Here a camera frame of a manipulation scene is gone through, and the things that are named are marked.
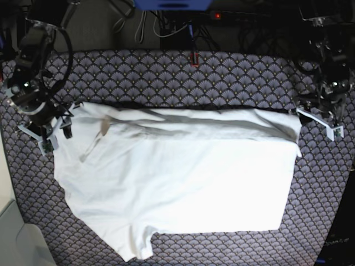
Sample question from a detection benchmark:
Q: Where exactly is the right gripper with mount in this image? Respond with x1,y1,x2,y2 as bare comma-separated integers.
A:
18,102,83,153

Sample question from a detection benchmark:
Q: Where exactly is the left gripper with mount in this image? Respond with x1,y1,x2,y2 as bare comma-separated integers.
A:
288,108,344,140

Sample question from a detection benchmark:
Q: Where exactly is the white T-shirt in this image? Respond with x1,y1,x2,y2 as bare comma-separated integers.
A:
54,103,302,261

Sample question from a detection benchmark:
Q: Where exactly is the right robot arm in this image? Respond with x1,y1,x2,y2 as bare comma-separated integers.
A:
3,1,80,155

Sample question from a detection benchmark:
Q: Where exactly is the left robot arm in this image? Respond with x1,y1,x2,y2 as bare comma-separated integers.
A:
293,1,354,141

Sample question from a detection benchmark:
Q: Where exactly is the patterned grey table cloth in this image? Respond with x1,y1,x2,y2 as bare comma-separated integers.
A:
1,50,354,265

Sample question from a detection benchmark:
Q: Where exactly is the red black clamp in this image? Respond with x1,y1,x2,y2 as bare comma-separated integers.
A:
190,52,199,67

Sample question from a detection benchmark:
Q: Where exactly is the black power strip red light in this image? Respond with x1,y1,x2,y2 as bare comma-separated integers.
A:
210,11,271,23

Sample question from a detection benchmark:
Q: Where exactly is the blue box overhead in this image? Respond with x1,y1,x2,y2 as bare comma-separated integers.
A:
134,0,212,11

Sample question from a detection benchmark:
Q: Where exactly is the grey looped cable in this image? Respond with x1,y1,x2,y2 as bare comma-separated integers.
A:
112,0,148,44

